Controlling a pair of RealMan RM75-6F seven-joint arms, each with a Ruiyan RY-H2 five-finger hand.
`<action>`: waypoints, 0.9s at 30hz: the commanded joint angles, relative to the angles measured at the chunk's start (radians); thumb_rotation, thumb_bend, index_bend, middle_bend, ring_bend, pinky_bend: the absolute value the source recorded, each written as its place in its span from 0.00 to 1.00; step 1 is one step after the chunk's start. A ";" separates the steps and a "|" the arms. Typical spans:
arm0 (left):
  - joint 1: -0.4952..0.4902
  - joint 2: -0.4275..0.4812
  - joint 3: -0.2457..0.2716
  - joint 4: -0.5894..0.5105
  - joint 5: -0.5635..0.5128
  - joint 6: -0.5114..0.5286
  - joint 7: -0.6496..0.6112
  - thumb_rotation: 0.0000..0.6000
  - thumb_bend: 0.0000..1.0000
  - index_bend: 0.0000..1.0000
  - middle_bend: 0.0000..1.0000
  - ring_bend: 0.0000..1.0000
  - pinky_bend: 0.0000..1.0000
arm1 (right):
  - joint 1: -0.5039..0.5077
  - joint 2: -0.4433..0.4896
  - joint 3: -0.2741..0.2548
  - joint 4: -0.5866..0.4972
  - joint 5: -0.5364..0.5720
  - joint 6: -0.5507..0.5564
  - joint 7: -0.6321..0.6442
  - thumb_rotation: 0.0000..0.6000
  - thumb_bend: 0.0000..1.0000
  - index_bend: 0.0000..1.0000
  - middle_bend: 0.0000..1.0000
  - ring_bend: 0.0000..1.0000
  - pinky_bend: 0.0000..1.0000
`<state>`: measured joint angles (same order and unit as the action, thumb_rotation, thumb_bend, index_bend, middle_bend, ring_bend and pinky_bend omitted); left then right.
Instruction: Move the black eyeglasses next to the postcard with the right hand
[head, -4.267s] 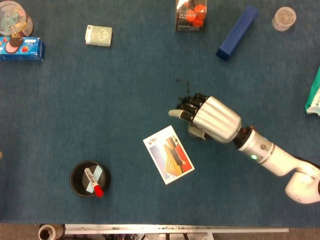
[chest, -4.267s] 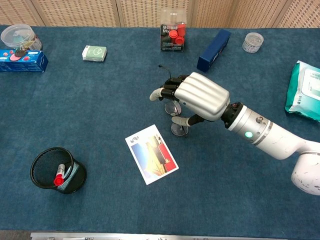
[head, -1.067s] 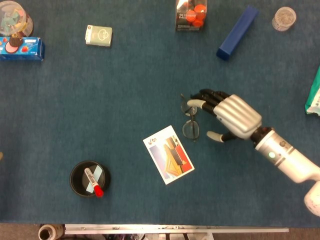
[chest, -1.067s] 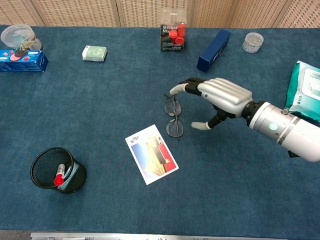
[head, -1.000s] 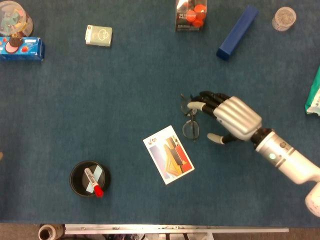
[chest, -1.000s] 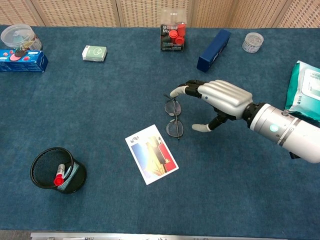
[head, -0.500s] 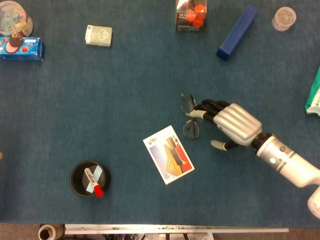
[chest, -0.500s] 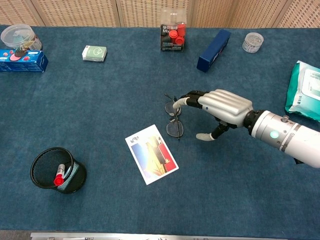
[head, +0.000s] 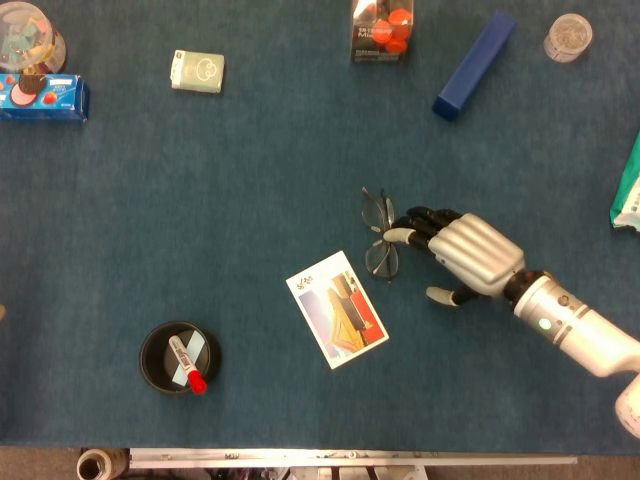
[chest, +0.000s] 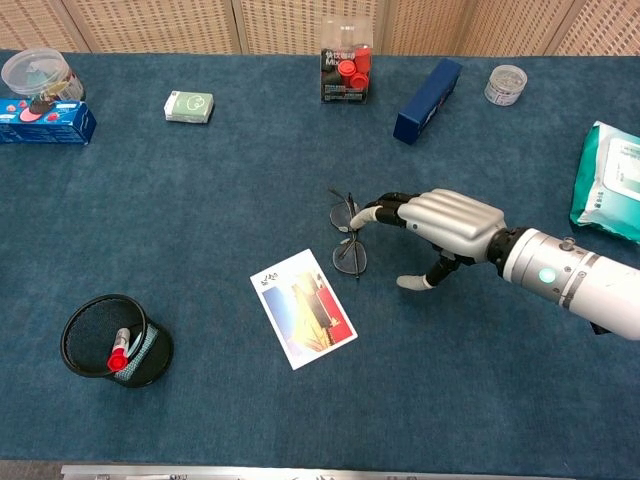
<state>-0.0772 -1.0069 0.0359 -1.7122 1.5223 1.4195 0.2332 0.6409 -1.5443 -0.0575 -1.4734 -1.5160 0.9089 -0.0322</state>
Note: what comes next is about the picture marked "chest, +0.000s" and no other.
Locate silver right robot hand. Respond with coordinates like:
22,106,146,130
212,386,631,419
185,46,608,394
348,188,507,291

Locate thin metal eyeglasses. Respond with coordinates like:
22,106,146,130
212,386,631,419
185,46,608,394
328,188,370,280

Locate long dark blue box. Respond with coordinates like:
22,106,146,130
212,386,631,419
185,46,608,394
392,57,464,147

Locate small clear round container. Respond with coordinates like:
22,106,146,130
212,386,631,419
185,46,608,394
483,64,529,107

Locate green wet wipes pack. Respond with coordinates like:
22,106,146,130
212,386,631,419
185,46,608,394
569,119,640,245

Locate picture postcard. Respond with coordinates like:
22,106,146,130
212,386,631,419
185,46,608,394
249,248,360,372

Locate clear box with red cups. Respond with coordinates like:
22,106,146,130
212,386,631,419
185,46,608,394
320,14,375,106

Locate blue felt table cover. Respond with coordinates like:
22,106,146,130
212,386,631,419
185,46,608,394
0,48,640,480

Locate pale green card box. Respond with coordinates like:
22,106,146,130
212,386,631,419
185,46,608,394
163,90,216,125

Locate light blue flat strip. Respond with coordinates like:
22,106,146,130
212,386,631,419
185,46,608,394
113,323,161,385

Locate woven wicker folding screen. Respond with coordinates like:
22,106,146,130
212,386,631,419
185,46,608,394
0,0,640,57

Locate red-capped marker pen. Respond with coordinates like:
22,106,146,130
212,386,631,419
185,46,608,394
106,327,132,372

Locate black mesh pen holder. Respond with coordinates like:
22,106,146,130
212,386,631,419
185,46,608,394
59,293,175,389

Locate blue cookie box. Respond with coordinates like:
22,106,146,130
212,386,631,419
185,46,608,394
0,98,98,146

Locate clear plastic jar with clips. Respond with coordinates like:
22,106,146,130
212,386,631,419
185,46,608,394
0,47,87,106

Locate aluminium rail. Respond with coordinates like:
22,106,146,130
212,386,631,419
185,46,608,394
60,464,576,480

